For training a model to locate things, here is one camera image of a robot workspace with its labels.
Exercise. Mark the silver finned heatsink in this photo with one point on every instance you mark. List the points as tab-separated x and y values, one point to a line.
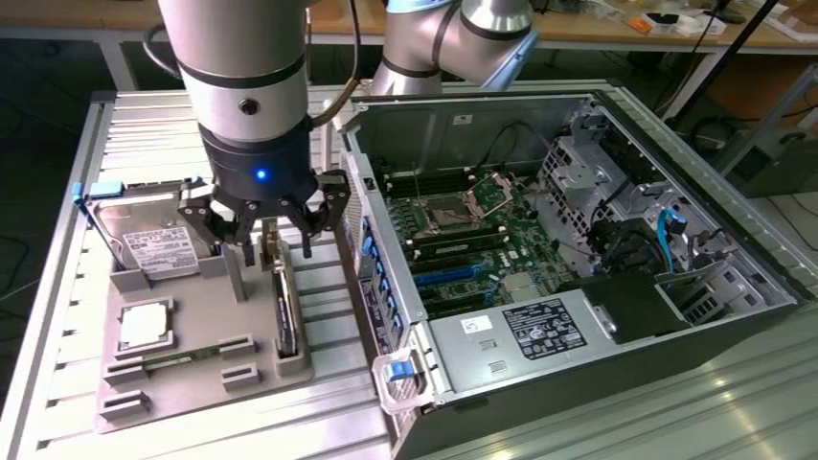
518	287

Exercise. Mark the green motherboard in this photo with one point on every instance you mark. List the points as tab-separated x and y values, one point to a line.
530	249

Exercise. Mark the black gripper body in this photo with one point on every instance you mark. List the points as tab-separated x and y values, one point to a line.
262	163

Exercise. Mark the grey parts rack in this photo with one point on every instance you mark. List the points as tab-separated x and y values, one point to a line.
191	397

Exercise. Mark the black Nvidia graphics card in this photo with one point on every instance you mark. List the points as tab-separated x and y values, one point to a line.
286	311

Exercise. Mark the CPU socket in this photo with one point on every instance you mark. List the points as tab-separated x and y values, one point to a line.
443	209

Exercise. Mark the metal socket cover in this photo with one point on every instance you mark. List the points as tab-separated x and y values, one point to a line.
495	191

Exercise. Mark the black open PC case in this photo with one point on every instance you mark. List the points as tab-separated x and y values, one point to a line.
703	364

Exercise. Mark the white cardboard box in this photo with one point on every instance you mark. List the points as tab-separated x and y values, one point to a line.
687	26

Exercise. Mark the grey power supply unit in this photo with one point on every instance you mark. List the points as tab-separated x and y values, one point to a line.
472	354

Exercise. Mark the green RAM stick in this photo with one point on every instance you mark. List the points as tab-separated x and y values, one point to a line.
185	358

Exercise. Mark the blue card retention clip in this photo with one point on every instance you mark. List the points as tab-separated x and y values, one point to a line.
390	306
396	326
384	287
371	249
376	268

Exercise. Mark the thin locking lever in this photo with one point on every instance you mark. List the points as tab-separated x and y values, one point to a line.
418	182

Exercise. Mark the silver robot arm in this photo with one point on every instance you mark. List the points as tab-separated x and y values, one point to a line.
229	48

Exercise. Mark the blue case latch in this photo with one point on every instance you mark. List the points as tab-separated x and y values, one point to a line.
399	372

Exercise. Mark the wooden desk white frame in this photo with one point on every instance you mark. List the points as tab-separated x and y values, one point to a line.
64	14
587	24

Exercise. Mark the metal disk bay cage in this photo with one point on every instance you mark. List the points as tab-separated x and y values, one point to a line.
575	177

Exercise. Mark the long black expansion slot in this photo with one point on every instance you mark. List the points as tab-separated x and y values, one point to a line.
456	303
454	262

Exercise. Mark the grey cabinet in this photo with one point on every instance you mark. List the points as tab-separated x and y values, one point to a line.
786	167

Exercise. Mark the silver CPU chip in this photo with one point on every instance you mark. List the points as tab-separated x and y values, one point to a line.
145	323

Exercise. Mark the black stand pole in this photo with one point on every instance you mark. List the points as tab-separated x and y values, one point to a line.
734	45

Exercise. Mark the silver hard disk drive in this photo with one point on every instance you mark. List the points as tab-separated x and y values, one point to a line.
147	239

